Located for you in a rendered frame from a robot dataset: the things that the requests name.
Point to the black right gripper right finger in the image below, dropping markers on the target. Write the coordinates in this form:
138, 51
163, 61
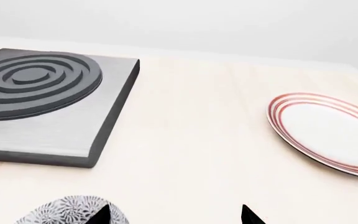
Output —
249, 216

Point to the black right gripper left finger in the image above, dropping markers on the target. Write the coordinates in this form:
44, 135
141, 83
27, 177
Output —
103, 215

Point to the black bowl with white pattern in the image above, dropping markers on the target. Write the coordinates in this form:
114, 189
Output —
64, 210

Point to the white plate with red rings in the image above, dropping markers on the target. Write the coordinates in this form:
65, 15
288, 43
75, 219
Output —
328, 133

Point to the grey stove burner plate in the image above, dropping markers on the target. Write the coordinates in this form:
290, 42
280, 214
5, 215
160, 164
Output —
42, 107

